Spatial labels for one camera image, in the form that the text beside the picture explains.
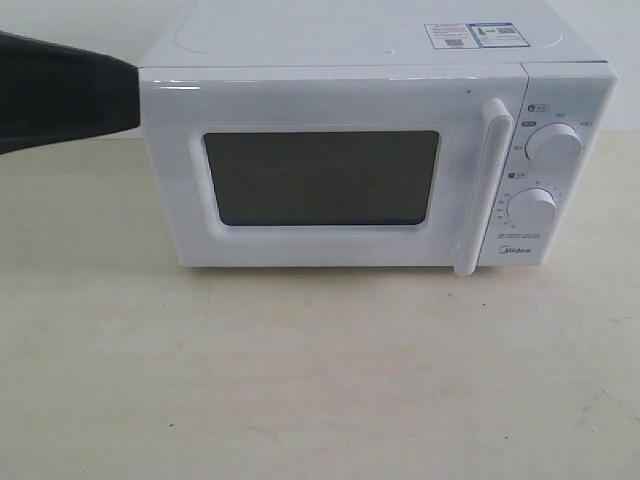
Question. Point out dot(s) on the white microwave door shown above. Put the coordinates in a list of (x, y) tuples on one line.
[(330, 166)]

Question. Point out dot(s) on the white microwave oven body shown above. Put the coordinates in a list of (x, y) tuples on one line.
[(569, 82)]

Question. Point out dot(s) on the white control knob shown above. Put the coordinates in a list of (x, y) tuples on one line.
[(531, 210), (554, 144)]

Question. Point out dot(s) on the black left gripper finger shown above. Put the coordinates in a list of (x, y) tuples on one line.
[(52, 93)]

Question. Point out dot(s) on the lower white control knob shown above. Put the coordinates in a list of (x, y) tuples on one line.
[(531, 210)]

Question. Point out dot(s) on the upper white control knob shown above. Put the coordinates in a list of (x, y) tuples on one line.
[(554, 144)]

